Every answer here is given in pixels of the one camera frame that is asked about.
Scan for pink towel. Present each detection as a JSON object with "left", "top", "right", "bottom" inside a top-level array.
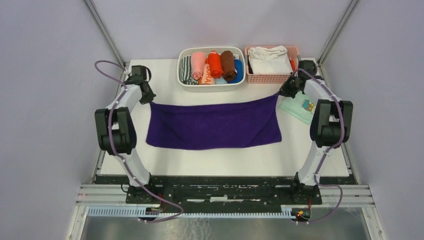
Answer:
[{"left": 190, "top": 51, "right": 206, "bottom": 81}]

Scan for purple towel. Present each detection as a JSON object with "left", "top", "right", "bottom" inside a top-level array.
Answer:
[{"left": 146, "top": 95, "right": 282, "bottom": 151}]

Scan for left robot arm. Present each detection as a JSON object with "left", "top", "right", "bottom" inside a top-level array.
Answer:
[{"left": 94, "top": 65, "right": 158, "bottom": 204}]

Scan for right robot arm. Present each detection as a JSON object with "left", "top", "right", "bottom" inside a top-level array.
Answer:
[{"left": 278, "top": 60, "right": 353, "bottom": 186}]

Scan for pink plastic basket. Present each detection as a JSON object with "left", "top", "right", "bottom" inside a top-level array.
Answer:
[{"left": 244, "top": 45, "right": 300, "bottom": 84}]

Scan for white cloth in basket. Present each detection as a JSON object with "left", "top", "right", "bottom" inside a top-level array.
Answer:
[{"left": 247, "top": 45, "right": 293, "bottom": 75}]

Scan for mint green cartoon towel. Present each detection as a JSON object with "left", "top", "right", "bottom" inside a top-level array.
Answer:
[{"left": 278, "top": 92, "right": 316, "bottom": 125}]

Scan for green white striped rolled towel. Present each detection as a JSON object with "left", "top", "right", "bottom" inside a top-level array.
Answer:
[{"left": 179, "top": 55, "right": 199, "bottom": 85}]

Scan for orange white lettered rolled towel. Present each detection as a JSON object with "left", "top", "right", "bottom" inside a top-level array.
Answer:
[{"left": 198, "top": 59, "right": 216, "bottom": 85}]

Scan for dark blue rolled towel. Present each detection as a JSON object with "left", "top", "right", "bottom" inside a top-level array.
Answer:
[{"left": 228, "top": 59, "right": 244, "bottom": 84}]

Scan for white plastic tub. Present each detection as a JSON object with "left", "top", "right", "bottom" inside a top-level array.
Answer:
[{"left": 176, "top": 46, "right": 247, "bottom": 92}]

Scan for red orange rolled towel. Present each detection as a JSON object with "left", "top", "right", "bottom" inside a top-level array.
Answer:
[{"left": 208, "top": 50, "right": 223, "bottom": 79}]

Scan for brown rolled towel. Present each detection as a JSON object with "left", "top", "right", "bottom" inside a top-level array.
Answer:
[{"left": 220, "top": 50, "right": 237, "bottom": 82}]

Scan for light blue rolled towel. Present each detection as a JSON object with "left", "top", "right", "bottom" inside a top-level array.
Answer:
[{"left": 214, "top": 77, "right": 228, "bottom": 85}]

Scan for aluminium frame post right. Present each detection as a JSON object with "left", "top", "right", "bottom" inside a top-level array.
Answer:
[{"left": 317, "top": 0, "right": 361, "bottom": 67}]

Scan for aluminium frame post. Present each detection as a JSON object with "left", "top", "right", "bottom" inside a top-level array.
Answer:
[
  {"left": 82, "top": 0, "right": 126, "bottom": 67},
  {"left": 317, "top": 0, "right": 361, "bottom": 67}
]

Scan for aluminium frame post left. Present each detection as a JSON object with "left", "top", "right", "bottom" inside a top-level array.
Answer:
[{"left": 82, "top": 0, "right": 126, "bottom": 67}]

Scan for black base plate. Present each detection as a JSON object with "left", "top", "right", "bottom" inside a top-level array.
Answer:
[{"left": 94, "top": 174, "right": 358, "bottom": 215}]

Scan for aluminium rail front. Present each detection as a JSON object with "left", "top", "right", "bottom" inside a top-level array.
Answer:
[{"left": 76, "top": 184, "right": 375, "bottom": 219}]

